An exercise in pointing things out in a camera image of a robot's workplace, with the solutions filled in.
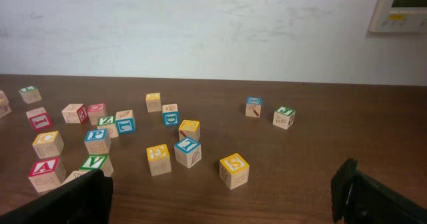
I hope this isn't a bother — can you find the blue P letter block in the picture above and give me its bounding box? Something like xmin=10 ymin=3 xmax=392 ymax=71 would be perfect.
xmin=84 ymin=129 xmax=111 ymax=154

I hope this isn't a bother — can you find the yellow block right centre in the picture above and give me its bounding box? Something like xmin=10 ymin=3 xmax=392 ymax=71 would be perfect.
xmin=178 ymin=120 xmax=200 ymax=141

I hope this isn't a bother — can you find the tan I side block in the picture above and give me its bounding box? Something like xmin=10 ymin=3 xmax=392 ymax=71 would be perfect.
xmin=62 ymin=104 xmax=89 ymax=123

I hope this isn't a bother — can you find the yellow G letter block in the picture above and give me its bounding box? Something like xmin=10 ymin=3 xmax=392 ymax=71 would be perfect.
xmin=0 ymin=91 xmax=11 ymax=118

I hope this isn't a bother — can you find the blue X letter block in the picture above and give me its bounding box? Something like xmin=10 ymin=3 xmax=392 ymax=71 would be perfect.
xmin=246 ymin=97 xmax=262 ymax=117

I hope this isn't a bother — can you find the yellow block top centre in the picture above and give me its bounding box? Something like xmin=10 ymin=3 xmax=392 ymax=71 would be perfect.
xmin=145 ymin=93 xmax=162 ymax=113

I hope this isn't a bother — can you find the green V letter block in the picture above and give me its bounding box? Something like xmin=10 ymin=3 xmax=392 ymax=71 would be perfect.
xmin=79 ymin=154 xmax=113 ymax=177

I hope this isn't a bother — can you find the yellow S block right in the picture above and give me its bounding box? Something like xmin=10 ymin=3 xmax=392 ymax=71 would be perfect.
xmin=220 ymin=153 xmax=250 ymax=189

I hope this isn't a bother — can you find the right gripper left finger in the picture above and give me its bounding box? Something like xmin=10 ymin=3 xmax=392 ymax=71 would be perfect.
xmin=1 ymin=169 xmax=113 ymax=224

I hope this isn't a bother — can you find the beige wall control panel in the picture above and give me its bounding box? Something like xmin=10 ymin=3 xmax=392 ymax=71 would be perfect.
xmin=368 ymin=0 xmax=426 ymax=33

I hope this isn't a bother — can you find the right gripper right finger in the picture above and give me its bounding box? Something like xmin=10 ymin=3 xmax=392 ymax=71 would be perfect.
xmin=330 ymin=158 xmax=426 ymax=224

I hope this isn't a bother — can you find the green J letter block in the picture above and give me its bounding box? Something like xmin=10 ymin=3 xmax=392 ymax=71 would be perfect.
xmin=272 ymin=106 xmax=296 ymax=129

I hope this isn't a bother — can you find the blue I letter block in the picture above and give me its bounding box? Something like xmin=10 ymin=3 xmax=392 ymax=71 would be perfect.
xmin=174 ymin=137 xmax=201 ymax=169

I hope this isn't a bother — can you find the red O letter block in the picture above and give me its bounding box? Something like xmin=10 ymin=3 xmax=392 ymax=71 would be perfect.
xmin=87 ymin=103 xmax=107 ymax=125

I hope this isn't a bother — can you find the red A letter block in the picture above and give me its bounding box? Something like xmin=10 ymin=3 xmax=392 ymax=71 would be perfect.
xmin=28 ymin=157 xmax=66 ymax=193

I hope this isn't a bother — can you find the green Z letter block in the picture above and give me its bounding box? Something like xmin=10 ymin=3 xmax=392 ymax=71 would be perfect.
xmin=97 ymin=115 xmax=119 ymax=138

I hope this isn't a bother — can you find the tan block blue D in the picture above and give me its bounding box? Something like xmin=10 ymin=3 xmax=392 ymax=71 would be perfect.
xmin=162 ymin=103 xmax=180 ymax=126

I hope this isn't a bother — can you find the tan block red edge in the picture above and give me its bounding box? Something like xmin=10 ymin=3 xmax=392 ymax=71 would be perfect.
xmin=26 ymin=107 xmax=52 ymax=130

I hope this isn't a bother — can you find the yellow C letter block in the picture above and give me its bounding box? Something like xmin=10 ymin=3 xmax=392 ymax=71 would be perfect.
xmin=32 ymin=131 xmax=64 ymax=159

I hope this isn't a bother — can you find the yellow E letter block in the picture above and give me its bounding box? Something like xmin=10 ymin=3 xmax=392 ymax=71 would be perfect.
xmin=146 ymin=144 xmax=171 ymax=176

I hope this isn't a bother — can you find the green L letter block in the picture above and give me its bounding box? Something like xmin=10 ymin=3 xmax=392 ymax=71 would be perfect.
xmin=19 ymin=86 xmax=42 ymax=104

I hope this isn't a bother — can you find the tan feather blue L block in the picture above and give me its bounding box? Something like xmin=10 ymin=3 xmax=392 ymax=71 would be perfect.
xmin=115 ymin=110 xmax=135 ymax=134

